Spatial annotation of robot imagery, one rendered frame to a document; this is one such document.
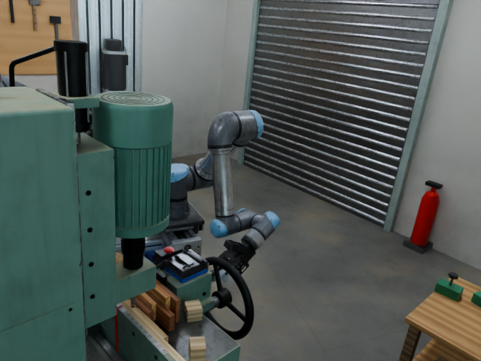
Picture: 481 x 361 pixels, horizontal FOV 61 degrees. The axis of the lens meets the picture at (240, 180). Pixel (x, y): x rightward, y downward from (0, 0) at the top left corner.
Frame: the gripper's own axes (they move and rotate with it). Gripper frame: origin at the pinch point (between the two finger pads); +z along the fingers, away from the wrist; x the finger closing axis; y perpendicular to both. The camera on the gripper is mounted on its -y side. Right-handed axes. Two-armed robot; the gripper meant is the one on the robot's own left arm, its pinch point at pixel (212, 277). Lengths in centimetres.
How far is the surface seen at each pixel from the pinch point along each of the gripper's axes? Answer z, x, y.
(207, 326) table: 17.9, -26.5, -21.7
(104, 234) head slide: 23, -18, -63
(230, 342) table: 17.1, -34.8, -21.3
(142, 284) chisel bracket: 22.8, -14.8, -39.3
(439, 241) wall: -192, -3, 195
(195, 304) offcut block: 15.6, -20.7, -24.8
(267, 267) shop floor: -65, 68, 131
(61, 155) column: 21, -22, -86
